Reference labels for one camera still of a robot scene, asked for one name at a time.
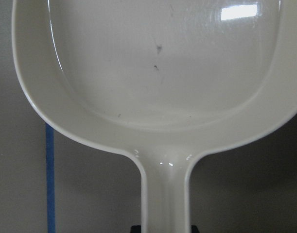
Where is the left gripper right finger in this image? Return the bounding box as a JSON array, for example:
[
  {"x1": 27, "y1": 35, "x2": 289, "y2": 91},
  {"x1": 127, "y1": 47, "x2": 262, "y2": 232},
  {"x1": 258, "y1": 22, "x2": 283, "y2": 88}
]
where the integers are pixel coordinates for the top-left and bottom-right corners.
[{"x1": 191, "y1": 225, "x2": 199, "y2": 233}]

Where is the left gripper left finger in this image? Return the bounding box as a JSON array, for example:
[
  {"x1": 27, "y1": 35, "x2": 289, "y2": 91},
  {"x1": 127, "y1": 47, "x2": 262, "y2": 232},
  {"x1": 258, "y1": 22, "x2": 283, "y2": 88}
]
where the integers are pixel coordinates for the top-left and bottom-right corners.
[{"x1": 130, "y1": 225, "x2": 141, "y2": 233}]

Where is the beige plastic dustpan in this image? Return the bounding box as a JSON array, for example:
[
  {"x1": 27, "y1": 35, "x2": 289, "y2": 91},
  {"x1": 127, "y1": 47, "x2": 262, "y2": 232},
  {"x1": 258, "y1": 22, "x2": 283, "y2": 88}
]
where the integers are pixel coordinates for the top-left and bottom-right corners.
[{"x1": 12, "y1": 0, "x2": 297, "y2": 233}]

